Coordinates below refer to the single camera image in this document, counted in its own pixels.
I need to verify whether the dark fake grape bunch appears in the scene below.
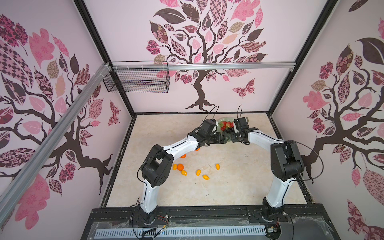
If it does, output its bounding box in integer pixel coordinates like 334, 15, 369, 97
226, 128, 235, 134

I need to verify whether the aluminium rail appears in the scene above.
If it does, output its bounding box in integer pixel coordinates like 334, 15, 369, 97
113, 62, 296, 71
1, 63, 111, 224

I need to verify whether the white vented cable duct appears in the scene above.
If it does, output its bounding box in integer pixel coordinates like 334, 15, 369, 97
93, 226, 266, 240

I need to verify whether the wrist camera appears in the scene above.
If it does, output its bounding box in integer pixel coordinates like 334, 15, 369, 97
234, 117, 249, 133
210, 119, 218, 133

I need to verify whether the aluminium rail back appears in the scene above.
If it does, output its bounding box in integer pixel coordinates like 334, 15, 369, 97
113, 62, 296, 71

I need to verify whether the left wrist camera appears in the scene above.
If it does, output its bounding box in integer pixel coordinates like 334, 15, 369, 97
210, 119, 218, 133

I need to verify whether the black base frame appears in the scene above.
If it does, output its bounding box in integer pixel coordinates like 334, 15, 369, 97
81, 204, 339, 240

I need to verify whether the aluminium rail left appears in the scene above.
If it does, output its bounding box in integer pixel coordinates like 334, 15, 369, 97
1, 63, 111, 224

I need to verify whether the light green wavy fruit bowl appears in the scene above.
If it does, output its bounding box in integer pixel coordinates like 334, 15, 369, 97
218, 117, 235, 142

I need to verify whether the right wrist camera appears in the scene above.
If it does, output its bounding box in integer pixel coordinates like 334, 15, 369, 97
234, 117, 249, 133

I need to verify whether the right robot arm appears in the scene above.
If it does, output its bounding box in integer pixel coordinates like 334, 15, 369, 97
231, 129, 304, 222

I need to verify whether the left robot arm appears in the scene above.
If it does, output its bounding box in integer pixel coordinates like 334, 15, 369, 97
138, 119, 227, 225

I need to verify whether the black wire basket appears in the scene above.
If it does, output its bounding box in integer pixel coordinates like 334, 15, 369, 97
103, 60, 171, 94

